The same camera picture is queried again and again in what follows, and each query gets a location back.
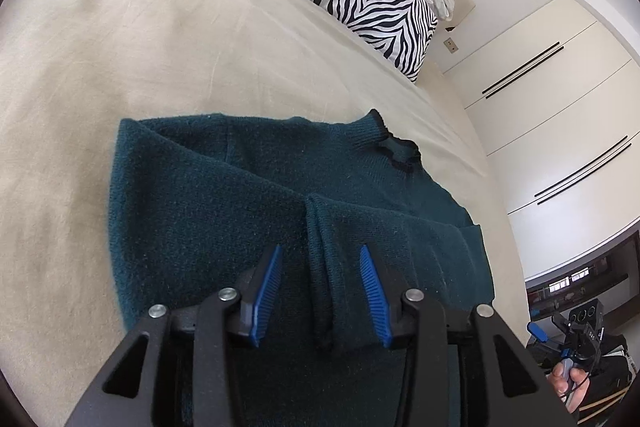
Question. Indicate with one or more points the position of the wall power outlet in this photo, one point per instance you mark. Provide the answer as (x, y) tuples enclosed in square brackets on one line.
[(451, 46)]

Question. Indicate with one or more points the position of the white wardrobe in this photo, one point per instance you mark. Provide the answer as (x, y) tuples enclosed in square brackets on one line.
[(560, 117)]

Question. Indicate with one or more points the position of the person's right hand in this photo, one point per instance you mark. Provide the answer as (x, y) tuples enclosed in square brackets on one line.
[(560, 388)]

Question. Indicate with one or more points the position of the beige bed cover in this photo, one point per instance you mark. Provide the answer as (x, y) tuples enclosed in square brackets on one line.
[(150, 32)]

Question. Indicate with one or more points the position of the dark teal knit sweater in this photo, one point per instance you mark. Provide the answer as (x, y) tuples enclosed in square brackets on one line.
[(215, 207)]

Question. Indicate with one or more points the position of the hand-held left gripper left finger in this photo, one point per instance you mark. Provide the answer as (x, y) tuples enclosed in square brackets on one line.
[(262, 302)]

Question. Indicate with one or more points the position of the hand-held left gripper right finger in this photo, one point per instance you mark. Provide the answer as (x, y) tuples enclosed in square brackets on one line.
[(376, 302)]

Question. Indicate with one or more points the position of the dark bag with stripes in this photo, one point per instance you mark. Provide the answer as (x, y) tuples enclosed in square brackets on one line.
[(610, 372)]

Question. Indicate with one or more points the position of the dark wall shelf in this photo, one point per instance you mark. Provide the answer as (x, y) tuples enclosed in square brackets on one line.
[(575, 282)]

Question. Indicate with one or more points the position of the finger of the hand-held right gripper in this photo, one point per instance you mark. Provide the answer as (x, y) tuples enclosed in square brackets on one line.
[(539, 332), (555, 351)]

